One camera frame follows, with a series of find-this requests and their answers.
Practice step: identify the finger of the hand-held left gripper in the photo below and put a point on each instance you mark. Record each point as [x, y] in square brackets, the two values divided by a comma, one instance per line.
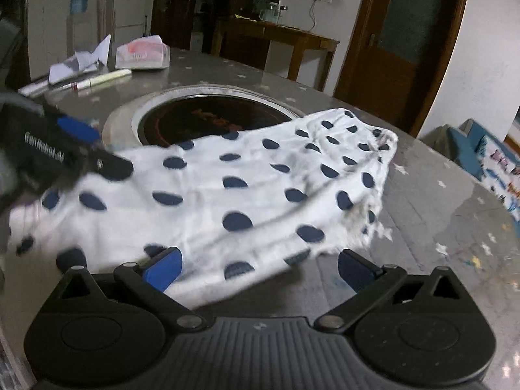
[81, 132]

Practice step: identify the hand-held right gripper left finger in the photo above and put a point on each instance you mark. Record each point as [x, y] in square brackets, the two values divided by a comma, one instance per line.
[164, 268]

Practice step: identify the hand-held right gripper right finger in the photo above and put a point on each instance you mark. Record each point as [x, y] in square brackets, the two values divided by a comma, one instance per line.
[352, 272]

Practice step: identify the white polka dot garment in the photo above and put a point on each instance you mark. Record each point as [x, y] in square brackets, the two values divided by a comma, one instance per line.
[227, 195]

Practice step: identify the white marker pen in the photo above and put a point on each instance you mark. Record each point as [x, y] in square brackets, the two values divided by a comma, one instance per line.
[95, 80]

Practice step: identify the crumpled white paper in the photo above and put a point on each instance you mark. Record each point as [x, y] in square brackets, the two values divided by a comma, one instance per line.
[81, 59]

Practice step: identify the tissue pack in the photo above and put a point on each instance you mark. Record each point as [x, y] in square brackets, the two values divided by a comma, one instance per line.
[142, 55]

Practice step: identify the round built-in hot pot stove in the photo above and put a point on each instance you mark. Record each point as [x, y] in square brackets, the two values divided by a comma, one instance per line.
[211, 115]

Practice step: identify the white refrigerator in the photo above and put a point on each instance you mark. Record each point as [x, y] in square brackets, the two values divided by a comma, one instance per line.
[129, 4]

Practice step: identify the wooden side table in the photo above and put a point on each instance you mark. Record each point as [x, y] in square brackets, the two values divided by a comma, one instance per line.
[280, 42]

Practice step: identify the brown wooden door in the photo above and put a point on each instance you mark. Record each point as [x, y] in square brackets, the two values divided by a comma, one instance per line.
[402, 28]

